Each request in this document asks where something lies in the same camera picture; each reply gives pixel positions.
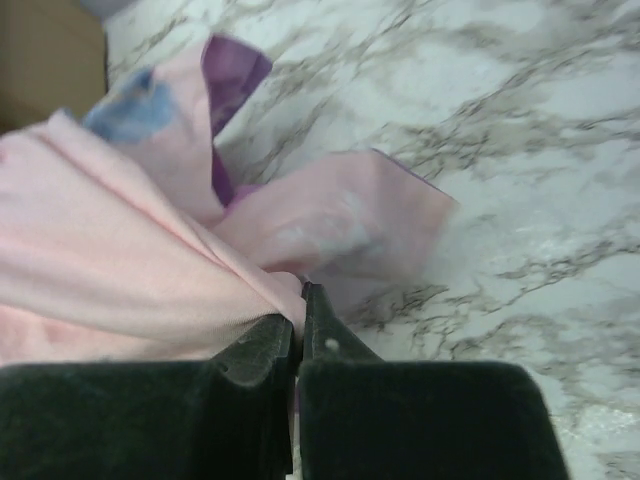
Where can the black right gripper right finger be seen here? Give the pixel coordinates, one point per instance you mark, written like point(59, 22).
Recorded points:
point(362, 417)

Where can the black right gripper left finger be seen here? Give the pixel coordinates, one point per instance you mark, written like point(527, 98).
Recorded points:
point(222, 418)

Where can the pink purple printed pillowcase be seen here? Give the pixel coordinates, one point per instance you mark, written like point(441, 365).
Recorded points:
point(122, 237)

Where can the tan plastic toolbox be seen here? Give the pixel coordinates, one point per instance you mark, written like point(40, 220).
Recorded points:
point(53, 54)

